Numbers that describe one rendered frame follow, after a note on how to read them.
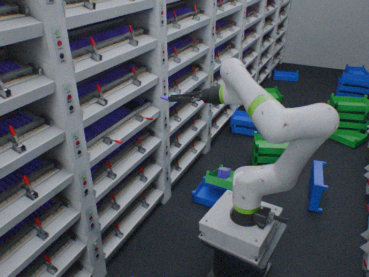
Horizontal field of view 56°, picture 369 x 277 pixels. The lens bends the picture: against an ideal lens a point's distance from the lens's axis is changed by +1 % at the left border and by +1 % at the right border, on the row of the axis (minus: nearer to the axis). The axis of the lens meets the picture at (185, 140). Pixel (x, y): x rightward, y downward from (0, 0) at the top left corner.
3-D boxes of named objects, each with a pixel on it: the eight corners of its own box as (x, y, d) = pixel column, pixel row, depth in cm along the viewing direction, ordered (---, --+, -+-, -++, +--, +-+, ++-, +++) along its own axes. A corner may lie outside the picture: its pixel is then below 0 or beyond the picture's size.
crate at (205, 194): (244, 197, 231) (245, 187, 228) (234, 214, 216) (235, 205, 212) (203, 184, 243) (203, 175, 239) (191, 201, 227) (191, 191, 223)
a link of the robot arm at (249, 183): (271, 210, 153) (275, 175, 144) (238, 217, 149) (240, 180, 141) (258, 194, 164) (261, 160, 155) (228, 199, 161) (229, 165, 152)
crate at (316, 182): (308, 210, 220) (322, 213, 218) (313, 184, 210) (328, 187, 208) (308, 183, 245) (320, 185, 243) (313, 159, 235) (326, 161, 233)
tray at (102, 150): (158, 116, 194) (162, 101, 188) (87, 169, 146) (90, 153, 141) (130, 100, 198) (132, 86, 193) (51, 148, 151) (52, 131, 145)
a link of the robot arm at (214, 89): (221, 108, 161) (228, 101, 168) (217, 84, 156) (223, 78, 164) (209, 109, 164) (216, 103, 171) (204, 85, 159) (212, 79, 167)
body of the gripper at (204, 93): (213, 85, 167) (196, 86, 172) (207, 90, 160) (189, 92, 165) (216, 99, 170) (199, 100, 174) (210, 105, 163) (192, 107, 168)
